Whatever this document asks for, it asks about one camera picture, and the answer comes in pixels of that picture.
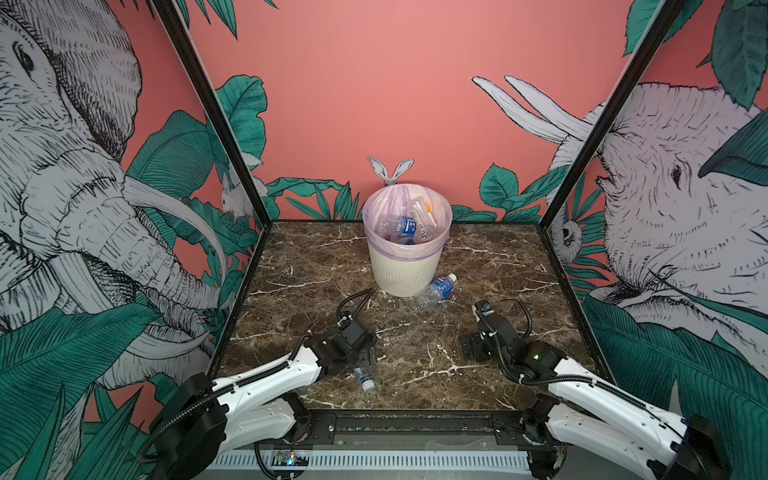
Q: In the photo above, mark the black frame post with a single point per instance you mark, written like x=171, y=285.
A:
x=652, y=38
x=169, y=15

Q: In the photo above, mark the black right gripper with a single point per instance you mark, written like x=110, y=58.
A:
x=475, y=341

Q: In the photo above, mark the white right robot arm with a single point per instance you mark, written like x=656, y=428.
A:
x=576, y=407

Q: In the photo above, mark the clear crushed bottle blue cap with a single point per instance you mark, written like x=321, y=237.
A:
x=365, y=377

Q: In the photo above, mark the blue label bottle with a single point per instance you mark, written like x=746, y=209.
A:
x=397, y=228
x=438, y=290

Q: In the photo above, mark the black frame post right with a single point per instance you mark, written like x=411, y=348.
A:
x=652, y=38

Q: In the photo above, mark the beige label pill bottle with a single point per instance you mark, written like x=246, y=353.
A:
x=426, y=229

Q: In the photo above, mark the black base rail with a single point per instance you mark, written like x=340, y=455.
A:
x=400, y=429

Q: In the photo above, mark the white ribbed trash bin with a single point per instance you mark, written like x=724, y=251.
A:
x=403, y=278

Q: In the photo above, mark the purple plastic bin liner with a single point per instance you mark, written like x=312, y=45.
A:
x=395, y=199

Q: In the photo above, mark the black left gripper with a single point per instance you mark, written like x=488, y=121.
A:
x=370, y=354

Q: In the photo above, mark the black frame post left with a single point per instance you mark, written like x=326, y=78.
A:
x=169, y=15

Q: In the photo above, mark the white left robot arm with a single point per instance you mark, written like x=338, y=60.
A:
x=208, y=417

